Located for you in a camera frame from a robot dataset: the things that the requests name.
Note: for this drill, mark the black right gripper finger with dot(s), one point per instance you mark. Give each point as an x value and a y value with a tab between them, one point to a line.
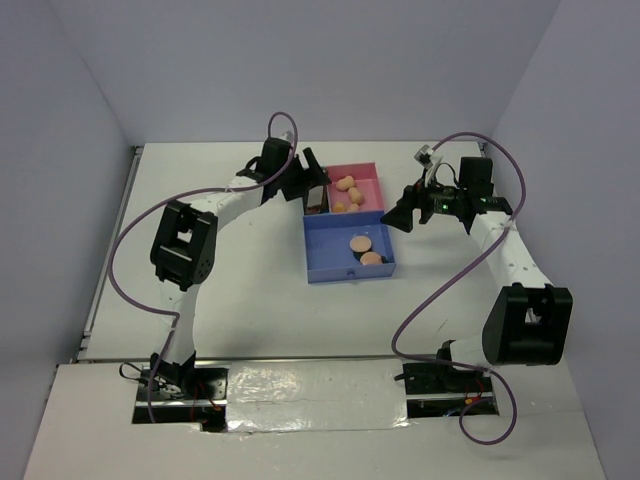
406	205
399	218

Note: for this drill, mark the three-colour compartment organizer tray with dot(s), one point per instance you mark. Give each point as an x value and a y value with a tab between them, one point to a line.
329	258

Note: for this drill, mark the pink round powder puff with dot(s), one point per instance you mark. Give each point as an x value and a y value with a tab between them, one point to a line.
360	244

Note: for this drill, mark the tan gourd-shaped makeup sponge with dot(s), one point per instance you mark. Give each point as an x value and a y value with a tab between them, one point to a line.
355	195

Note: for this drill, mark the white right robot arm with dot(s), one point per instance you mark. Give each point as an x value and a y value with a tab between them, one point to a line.
529	320

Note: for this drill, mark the silver tape covered panel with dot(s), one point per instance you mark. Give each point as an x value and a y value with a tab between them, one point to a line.
333	395

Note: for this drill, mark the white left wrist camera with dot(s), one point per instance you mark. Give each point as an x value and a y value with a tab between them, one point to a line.
288	136

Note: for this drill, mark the aluminium table edge rail left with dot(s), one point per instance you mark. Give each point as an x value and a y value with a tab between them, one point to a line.
80	353

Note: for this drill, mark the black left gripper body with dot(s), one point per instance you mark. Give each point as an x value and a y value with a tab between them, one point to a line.
293	180

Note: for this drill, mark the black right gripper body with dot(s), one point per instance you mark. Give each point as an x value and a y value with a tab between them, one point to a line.
439	200

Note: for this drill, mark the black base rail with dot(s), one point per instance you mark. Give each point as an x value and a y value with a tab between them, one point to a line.
432	391

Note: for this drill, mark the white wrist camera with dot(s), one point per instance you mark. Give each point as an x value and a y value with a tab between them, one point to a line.
288	136
429	161

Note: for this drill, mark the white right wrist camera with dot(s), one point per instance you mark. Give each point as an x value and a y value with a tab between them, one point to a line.
429	161

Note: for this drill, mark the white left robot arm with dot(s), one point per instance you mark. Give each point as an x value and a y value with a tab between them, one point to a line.
183	251

